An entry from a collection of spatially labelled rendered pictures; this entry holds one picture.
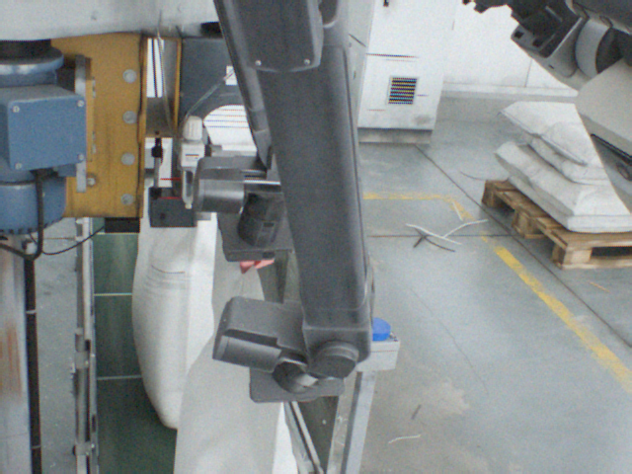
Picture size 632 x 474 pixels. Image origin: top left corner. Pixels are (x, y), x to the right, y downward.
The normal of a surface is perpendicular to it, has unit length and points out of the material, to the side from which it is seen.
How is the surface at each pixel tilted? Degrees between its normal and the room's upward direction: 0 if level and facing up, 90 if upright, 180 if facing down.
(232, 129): 90
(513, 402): 0
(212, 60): 90
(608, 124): 40
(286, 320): 31
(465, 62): 90
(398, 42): 90
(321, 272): 116
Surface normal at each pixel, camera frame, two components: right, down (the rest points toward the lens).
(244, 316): 0.22, -0.57
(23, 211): 0.53, 0.43
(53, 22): 0.80, 0.34
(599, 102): -0.53, -0.68
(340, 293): -0.07, 0.67
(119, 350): 0.11, -0.90
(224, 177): 0.23, 0.47
